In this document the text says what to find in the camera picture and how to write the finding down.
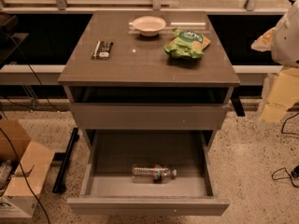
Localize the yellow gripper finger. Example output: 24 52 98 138
261 67 299 124
251 28 276 52

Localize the clear plastic water bottle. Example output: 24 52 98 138
132 164 177 184

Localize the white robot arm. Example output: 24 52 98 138
251 0 299 124

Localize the grey drawer cabinet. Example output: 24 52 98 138
57 10 241 217

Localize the open grey middle drawer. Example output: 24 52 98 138
67 131 229 216

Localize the closed grey upper drawer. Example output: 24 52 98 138
70 103 227 130

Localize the green chip bag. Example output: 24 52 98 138
164 28 210 60

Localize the white paper bowl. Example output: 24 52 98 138
132 16 166 37

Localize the black cutlery packet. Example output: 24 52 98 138
92 40 113 60

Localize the black metal floor bar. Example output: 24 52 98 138
52 128 79 194

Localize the brown cardboard box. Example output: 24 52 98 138
0 119 54 218

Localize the black cable on left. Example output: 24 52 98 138
0 31 60 224

